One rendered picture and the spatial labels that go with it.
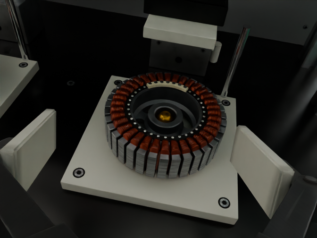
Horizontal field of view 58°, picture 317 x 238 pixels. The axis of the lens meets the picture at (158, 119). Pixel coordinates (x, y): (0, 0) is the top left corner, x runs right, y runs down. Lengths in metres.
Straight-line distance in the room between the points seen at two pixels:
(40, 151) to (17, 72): 0.20
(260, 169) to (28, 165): 0.13
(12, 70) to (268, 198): 0.31
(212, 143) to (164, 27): 0.10
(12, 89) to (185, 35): 0.20
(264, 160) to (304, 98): 0.24
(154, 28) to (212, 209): 0.16
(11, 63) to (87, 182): 0.19
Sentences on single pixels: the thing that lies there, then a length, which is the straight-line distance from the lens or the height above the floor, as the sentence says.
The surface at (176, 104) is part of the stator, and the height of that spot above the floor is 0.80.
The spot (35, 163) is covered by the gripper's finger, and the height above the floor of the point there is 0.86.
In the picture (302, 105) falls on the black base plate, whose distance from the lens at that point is 0.40.
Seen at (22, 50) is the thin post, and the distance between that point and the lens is 0.38.
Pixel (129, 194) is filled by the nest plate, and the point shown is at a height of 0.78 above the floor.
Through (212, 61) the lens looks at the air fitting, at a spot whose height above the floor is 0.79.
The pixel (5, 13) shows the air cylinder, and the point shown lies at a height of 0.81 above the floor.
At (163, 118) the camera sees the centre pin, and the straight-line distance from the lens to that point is 0.26.
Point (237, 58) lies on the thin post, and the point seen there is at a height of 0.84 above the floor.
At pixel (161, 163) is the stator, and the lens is 0.23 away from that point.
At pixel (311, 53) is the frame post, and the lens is 0.46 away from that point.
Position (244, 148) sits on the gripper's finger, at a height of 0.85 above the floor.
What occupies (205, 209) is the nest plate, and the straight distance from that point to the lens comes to 0.25.
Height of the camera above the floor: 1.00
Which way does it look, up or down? 46 degrees down
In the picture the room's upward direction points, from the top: 8 degrees clockwise
